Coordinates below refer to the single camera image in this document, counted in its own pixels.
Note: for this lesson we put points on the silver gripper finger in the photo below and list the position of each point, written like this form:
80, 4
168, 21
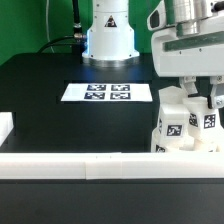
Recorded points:
187, 83
216, 97

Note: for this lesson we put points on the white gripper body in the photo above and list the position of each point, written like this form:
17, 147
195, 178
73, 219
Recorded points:
199, 55

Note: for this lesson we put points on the white round stool seat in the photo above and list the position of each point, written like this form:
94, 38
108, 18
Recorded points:
189, 144

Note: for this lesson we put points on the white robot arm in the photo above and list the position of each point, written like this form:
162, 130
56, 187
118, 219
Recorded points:
111, 41

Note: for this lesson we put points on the white marker sheet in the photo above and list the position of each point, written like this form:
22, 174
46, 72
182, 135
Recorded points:
106, 92

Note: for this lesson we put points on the white front fence bar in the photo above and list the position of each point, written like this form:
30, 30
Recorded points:
93, 166

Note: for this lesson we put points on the white fence bar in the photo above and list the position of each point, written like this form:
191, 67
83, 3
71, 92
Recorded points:
6, 125
93, 166

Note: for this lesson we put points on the white left fence bar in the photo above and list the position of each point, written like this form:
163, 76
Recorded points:
6, 125

